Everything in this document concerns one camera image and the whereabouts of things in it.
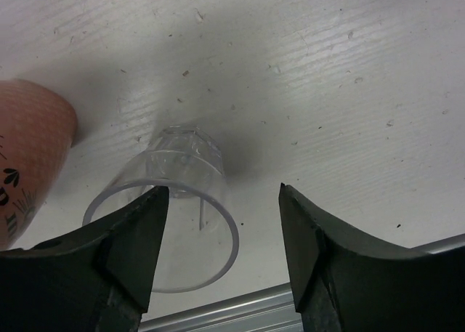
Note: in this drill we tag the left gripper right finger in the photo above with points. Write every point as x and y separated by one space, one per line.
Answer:
344 279

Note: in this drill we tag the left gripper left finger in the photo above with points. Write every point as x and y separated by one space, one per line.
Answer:
96 278

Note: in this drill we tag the clear glass cup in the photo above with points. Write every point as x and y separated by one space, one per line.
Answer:
200 241

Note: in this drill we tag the coral orange mug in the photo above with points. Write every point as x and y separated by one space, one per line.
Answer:
37 131

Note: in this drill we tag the aluminium mounting rail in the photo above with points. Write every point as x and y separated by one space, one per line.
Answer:
271 309

